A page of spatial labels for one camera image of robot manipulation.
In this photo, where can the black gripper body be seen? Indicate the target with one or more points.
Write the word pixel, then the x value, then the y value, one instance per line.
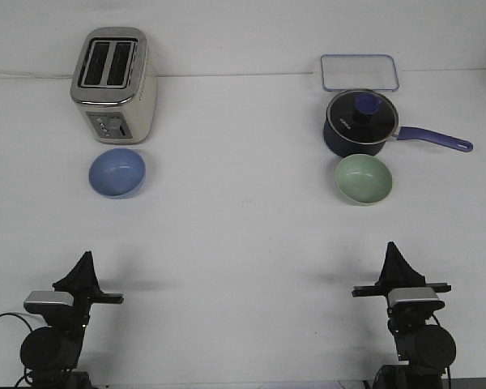
pixel 404 318
pixel 76 319

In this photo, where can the blue bowl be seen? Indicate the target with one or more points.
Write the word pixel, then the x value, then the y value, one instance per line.
pixel 118 173

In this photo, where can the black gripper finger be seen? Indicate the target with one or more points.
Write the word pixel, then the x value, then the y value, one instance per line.
pixel 80 278
pixel 405 275
pixel 389 270
pixel 94 280

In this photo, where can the dark blue saucepan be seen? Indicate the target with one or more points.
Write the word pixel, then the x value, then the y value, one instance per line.
pixel 344 147

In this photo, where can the clear container lid blue rim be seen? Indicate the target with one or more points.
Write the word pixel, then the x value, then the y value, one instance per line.
pixel 341 72

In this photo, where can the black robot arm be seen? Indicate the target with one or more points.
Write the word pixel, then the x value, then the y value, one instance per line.
pixel 50 354
pixel 425 349

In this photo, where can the silver two-slot toaster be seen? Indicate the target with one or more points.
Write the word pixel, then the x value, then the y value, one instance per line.
pixel 114 85

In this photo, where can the glass pot lid blue knob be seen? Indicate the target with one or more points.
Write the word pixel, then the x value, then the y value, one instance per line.
pixel 362 116

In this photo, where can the green bowl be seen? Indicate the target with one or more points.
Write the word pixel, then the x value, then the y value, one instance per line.
pixel 363 179

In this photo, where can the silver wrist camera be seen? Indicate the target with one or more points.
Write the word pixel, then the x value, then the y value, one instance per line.
pixel 44 302
pixel 423 295

